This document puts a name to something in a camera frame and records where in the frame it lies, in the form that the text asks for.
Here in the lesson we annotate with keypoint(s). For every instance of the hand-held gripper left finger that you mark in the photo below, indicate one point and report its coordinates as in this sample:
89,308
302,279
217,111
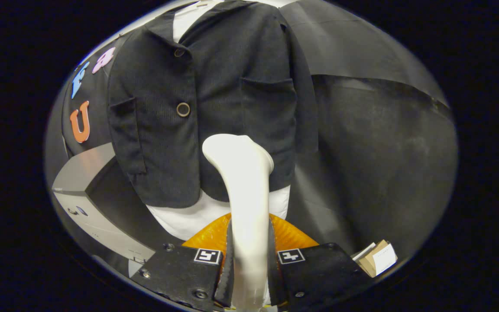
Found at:
228,277

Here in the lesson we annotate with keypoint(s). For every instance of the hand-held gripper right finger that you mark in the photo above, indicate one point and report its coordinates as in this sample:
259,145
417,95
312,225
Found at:
274,277

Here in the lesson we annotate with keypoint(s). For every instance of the white shirt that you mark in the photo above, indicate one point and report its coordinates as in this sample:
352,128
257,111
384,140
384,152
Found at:
180,221

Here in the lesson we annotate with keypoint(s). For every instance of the white garment steamer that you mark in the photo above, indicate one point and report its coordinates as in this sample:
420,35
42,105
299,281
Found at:
245,182

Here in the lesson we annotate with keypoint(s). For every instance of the black jacket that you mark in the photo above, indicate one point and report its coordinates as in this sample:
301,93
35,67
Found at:
232,65

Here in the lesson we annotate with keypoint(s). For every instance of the small cardboard box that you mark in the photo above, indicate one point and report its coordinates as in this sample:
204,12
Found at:
379,260

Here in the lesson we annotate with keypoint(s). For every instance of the black backdrop cloth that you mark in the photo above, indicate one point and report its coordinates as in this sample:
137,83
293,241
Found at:
383,151

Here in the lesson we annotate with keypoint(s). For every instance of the grey cabinet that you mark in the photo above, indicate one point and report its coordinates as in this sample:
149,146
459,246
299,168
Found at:
85,169

